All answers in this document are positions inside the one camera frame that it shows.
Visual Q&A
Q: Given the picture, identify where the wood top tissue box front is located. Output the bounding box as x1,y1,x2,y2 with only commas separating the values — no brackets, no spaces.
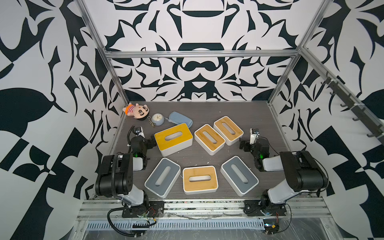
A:
183,166,219,195

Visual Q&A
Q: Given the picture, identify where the wood tissue box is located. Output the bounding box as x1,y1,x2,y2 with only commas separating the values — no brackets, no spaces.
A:
183,166,219,195
214,116,244,146
194,124,226,156

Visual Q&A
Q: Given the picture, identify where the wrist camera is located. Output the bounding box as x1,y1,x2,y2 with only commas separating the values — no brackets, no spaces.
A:
250,128,260,145
133,127,145,138

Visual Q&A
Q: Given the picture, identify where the grey tissue box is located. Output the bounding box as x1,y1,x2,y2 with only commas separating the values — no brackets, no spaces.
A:
220,156,259,197
145,158,181,199

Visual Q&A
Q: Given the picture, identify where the blue glasses case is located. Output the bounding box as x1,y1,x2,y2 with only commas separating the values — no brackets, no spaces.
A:
168,112,193,128

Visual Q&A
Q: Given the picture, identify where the cartoon boy plush toy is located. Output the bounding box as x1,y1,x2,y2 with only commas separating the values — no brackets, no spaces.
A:
122,103,150,121

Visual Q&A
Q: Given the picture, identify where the black wall hook rack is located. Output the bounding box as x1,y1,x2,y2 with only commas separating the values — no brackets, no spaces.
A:
322,72,384,145

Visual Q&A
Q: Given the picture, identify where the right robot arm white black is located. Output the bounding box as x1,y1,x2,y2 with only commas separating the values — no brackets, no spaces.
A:
239,139,329,211

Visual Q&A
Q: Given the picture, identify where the grey top tissue box left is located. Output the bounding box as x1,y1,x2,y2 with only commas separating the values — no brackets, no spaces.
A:
145,158,181,199

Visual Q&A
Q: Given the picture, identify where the white slotted cable duct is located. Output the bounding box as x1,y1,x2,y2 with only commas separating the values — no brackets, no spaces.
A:
84,218,266,232

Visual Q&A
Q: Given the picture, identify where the grey top tissue box right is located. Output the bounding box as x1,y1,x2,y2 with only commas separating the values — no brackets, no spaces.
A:
220,156,259,197

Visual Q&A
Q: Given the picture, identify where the yellow top tissue box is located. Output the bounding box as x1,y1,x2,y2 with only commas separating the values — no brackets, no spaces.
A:
154,123,193,157

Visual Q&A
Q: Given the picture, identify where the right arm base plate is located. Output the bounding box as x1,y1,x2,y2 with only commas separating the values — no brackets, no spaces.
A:
243,200,287,217

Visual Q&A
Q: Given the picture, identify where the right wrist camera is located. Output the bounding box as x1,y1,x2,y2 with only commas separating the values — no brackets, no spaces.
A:
250,128,260,145

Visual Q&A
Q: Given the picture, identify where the gold key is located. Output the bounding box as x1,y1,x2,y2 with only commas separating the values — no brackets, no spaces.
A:
147,116,155,128

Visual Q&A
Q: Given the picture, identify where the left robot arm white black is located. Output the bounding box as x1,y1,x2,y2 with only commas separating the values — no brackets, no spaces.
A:
95,136,157,207

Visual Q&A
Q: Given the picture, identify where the blue round alarm clock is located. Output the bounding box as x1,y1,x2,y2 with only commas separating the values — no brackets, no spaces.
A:
151,113,165,127

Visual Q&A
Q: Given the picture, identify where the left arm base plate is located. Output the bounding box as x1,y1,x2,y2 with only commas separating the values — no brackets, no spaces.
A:
122,201,165,218

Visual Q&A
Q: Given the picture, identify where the aluminium frame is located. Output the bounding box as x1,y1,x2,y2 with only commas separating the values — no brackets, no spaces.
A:
74,0,384,199

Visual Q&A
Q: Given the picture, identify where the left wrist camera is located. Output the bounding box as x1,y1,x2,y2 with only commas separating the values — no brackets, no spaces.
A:
133,127,145,138

